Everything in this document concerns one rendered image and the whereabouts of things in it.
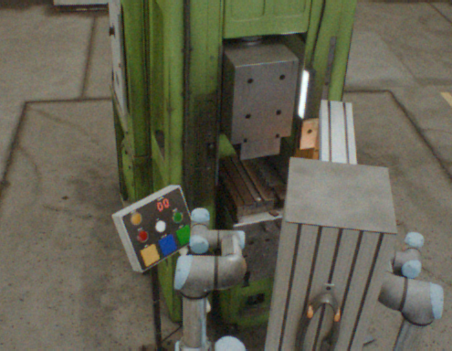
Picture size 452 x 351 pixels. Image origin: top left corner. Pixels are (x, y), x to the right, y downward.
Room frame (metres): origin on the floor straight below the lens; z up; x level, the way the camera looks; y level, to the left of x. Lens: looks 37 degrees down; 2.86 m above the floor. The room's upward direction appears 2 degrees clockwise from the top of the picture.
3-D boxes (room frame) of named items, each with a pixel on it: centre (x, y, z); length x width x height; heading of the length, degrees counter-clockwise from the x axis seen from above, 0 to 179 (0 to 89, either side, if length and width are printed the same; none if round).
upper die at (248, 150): (2.48, -0.11, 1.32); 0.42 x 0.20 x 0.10; 19
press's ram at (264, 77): (2.49, -0.15, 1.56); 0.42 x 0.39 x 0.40; 19
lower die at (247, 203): (2.48, -0.11, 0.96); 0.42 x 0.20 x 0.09; 19
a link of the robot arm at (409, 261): (1.64, -0.76, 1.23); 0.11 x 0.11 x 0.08; 76
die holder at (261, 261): (2.51, -0.15, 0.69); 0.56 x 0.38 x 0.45; 19
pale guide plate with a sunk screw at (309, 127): (2.51, -0.43, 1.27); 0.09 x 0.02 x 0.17; 109
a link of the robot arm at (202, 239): (1.74, 0.07, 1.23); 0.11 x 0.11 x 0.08; 1
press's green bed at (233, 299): (2.51, -0.15, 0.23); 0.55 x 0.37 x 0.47; 19
